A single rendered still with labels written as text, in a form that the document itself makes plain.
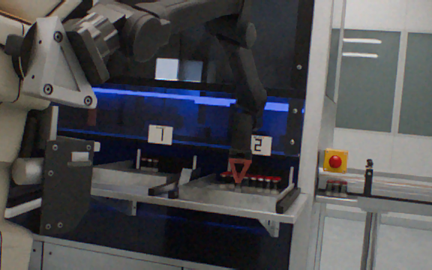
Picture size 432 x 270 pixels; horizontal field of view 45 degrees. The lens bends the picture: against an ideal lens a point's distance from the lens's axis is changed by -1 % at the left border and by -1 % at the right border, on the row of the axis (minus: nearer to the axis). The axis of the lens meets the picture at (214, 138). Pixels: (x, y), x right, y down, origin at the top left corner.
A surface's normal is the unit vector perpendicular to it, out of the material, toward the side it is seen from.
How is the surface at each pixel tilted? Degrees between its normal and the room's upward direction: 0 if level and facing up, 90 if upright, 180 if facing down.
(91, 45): 90
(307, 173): 90
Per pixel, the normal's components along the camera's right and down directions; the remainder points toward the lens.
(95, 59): 0.79, 0.11
